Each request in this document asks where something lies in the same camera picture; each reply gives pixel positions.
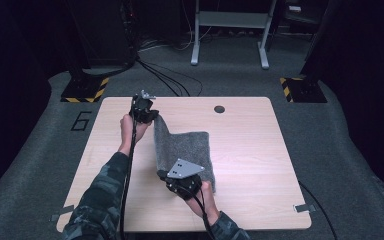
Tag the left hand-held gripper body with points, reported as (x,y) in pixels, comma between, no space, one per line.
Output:
(141,106)

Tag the black cabinet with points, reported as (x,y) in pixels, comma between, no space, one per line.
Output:
(103,30)

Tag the person's right hand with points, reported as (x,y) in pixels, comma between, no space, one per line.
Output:
(206,203)

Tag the person's left hand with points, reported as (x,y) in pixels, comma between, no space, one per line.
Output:
(128,130)

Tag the white metal desk frame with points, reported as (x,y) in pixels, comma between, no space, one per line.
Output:
(233,19)

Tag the black stand base striped edge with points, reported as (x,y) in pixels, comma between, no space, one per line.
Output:
(305,90)
(83,90)

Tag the black tape floor mark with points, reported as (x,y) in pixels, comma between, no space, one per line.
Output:
(81,121)

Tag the grey tape piece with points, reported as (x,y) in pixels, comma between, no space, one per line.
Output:
(305,208)
(62,211)

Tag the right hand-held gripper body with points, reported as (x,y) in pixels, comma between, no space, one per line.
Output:
(183,181)

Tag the grey towel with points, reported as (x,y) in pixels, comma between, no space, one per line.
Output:
(186,150)

